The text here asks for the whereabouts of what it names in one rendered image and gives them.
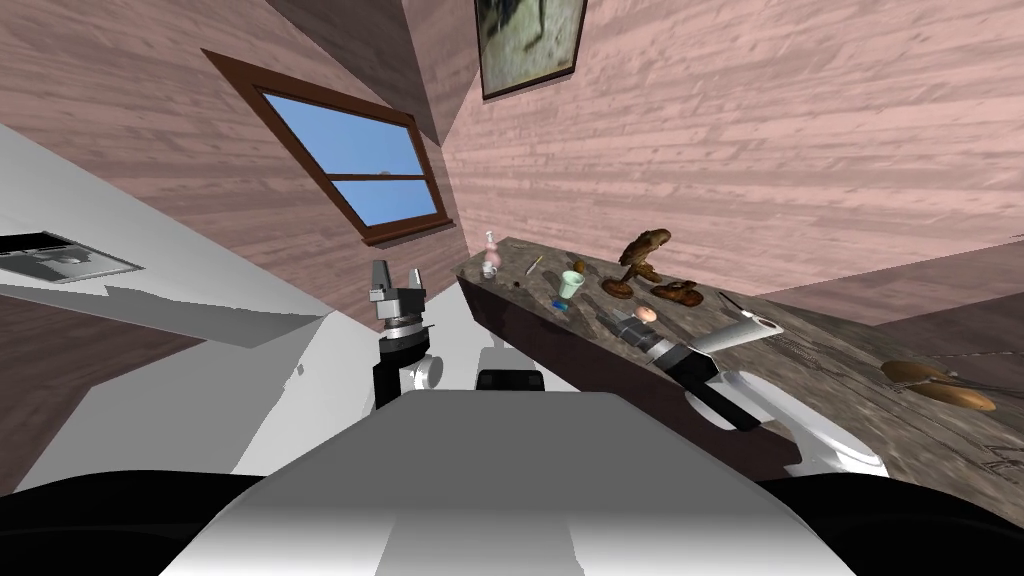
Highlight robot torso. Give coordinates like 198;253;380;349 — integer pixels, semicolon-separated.
158;335;859;576

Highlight brown bread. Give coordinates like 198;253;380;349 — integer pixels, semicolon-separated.
650;279;705;309

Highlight dark wooden table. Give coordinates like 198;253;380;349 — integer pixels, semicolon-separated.
455;235;1024;531

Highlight dark framed wall picture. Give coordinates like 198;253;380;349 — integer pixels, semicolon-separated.
473;0;589;102

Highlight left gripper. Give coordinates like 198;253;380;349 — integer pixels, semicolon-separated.
368;259;426;325

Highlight brown framed window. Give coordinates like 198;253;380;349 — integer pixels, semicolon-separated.
199;47;456;248

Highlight brown bird statue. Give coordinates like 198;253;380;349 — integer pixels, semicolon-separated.
601;227;673;301

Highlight white utensil with black tip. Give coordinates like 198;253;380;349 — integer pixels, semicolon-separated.
691;291;786;355

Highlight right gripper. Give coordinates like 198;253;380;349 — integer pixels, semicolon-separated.
595;311;665;360

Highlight grey sink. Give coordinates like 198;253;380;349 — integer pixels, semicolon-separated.
0;231;146;286

